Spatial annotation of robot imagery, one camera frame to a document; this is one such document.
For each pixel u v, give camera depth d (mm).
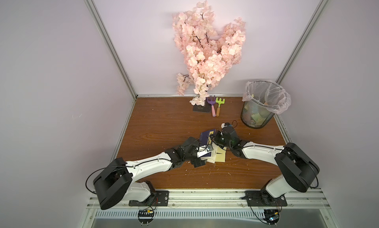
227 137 688
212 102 1159
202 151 693
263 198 648
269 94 948
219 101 1169
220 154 861
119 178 415
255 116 911
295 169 443
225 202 727
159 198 726
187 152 624
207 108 1128
